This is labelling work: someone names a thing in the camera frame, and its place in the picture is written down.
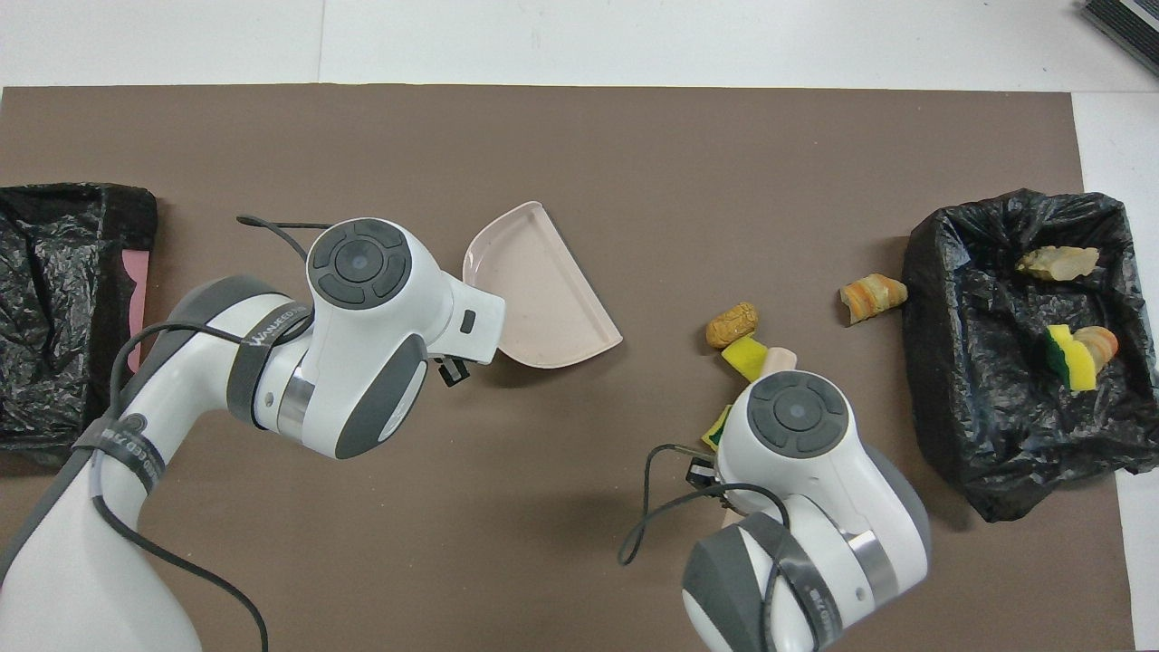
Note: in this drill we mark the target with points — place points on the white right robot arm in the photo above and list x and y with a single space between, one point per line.
797 453

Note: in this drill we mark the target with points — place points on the black bag lined pink bin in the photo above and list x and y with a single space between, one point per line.
54 317

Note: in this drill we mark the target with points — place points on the large green yellow sponge piece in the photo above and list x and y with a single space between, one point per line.
1076 362

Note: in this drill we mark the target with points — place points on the brown table mat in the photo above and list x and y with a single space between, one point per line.
543 136

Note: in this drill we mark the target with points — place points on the dark ribbed panel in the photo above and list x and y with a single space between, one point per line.
1127 27

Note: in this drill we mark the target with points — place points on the small green yellow sponge piece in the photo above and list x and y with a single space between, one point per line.
717 427

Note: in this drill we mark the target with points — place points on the beige hand brush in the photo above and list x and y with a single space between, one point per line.
779 360

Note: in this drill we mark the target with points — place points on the beige plastic dustpan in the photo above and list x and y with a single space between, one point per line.
543 290

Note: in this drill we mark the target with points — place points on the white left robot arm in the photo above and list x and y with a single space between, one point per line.
362 362

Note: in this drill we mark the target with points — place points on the pale flaky bread piece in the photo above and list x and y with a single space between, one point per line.
1055 263

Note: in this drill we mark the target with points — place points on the yellow notched sponge piece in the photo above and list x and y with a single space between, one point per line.
744 356

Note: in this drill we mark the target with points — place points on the brown bread roll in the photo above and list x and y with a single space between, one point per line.
732 324

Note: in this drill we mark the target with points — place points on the orange striped croissant piece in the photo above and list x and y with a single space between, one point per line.
871 297

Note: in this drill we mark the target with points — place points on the golden croissant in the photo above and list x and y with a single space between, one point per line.
1103 344

